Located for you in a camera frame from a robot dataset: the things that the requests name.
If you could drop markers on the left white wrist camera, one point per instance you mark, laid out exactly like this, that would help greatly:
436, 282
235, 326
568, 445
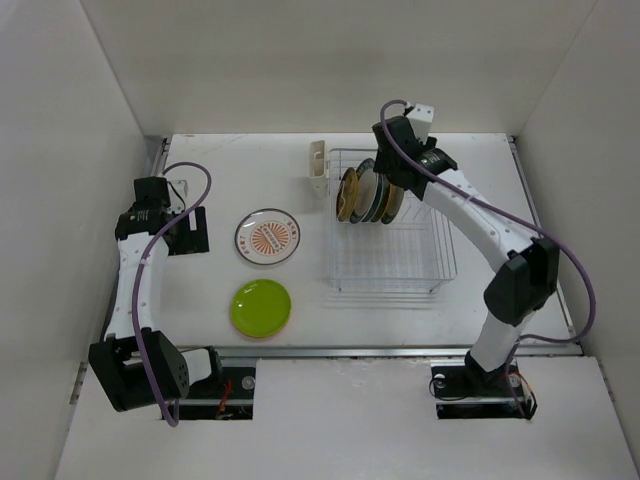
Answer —
178, 193

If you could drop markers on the yellow brown patterned plate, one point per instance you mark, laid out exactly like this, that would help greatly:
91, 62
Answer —
347, 195

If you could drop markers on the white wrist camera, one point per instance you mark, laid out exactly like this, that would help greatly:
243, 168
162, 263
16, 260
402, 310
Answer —
178, 193
420, 117

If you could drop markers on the white wire dish rack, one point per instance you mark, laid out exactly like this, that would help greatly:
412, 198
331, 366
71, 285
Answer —
412, 254

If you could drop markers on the lime green plate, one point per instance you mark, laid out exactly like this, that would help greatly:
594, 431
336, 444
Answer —
259, 290

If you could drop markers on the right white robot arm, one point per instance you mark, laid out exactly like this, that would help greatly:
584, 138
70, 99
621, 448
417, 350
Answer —
525, 267

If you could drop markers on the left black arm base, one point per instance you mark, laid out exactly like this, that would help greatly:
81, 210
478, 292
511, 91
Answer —
230, 398

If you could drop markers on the white plate green lettered rim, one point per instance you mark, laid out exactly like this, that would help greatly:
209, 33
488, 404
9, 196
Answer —
367, 191

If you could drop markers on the white plate orange sunburst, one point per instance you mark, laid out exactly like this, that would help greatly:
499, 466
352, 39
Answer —
267, 237

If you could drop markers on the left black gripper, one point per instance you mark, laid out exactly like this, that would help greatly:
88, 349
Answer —
194, 240

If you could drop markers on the dark green blue patterned plate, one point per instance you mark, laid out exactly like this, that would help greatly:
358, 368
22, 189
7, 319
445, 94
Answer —
380, 199

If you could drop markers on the cream plastic cutlery holder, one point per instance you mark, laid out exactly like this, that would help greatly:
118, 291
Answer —
317, 166

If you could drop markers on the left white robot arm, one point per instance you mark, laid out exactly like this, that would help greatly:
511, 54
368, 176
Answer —
135, 363

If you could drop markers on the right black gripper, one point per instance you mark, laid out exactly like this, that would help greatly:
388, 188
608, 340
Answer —
380, 163

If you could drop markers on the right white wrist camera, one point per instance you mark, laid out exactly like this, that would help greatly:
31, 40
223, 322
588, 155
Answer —
420, 117

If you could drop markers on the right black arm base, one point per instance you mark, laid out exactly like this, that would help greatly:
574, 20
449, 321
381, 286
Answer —
501, 397

